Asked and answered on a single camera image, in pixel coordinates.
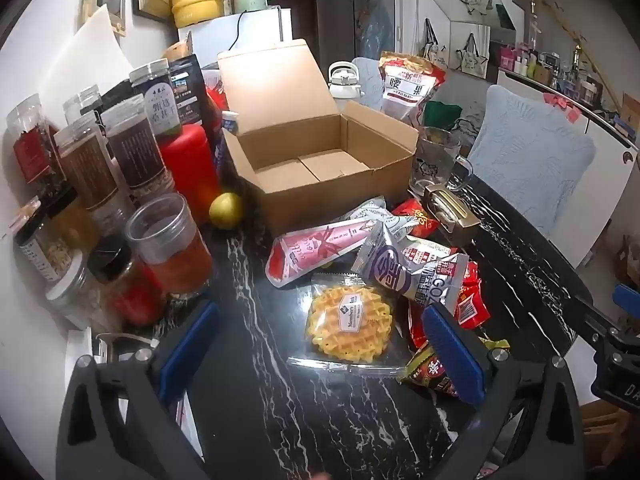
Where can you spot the dark green cloth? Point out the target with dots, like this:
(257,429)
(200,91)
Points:
(442,112)

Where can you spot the red gold-print snack packet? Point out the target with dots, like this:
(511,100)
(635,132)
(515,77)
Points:
(415,217)

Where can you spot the cluster of bottles and trinkets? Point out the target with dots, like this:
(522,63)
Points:
(555,62)

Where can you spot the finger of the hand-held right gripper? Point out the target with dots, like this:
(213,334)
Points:
(597,317)
(628,296)

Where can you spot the silver-blue snack packet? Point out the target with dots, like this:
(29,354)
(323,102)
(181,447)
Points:
(400,275)

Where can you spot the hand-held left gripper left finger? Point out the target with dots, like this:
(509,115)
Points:
(187,342)

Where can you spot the red white cashew bag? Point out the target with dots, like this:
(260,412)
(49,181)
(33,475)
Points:
(407,90)

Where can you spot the clear yellow waffle packet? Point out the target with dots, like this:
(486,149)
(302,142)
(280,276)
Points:
(345,325)

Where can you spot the red plastic canister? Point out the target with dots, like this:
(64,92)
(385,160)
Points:
(187,170)

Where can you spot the hanging printed tote bag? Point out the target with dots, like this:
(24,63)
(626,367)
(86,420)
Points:
(470,55)
(434,50)

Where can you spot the cardboard box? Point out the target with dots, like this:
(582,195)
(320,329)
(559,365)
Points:
(310,125)

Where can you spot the white paper sheets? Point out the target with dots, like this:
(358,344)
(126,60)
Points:
(95,50)

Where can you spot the black printed food bag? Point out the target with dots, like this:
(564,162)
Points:
(187,85)

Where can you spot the yellow enamel pot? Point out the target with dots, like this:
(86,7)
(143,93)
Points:
(195,5)

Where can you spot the grey-blue leaf-pattern chair cushion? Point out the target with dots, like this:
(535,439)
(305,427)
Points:
(530,160)
(372,85)

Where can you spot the white blue-label tube bottle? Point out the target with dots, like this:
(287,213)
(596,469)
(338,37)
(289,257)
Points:
(230,121)

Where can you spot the red white-label snack packet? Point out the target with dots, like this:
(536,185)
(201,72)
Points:
(472,295)

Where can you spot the white kettle-shaped bottle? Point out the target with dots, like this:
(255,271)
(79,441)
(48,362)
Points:
(345,82)

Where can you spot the white red snack packet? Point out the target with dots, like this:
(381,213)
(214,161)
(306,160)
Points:
(427,250)

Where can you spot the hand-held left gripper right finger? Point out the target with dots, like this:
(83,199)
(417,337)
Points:
(452,355)

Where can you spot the red gift box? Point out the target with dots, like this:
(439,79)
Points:
(214,94)

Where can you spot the cluster of clear food jars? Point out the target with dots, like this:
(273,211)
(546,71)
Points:
(135,150)

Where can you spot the pink cloth bow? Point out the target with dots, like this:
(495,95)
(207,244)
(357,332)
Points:
(560,102)

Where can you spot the plain red snack packet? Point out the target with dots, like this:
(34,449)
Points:
(417,325)

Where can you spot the yellow lemon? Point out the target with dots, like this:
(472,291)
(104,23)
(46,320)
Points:
(226,210)

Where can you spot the gold windowed snack box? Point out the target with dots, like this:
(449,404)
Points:
(450,210)

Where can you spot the white fridge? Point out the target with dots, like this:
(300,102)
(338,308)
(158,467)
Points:
(225,35)

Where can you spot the brown door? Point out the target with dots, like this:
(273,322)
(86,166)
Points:
(300,15)

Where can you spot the green-edged dark snack packet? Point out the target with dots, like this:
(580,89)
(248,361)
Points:
(430,372)

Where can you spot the blue plastic bag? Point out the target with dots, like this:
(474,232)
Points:
(375,25)

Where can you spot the clear glass mug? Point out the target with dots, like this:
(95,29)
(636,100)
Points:
(435,160)

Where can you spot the pink ribbon-print snack packet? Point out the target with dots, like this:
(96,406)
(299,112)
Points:
(305,255)

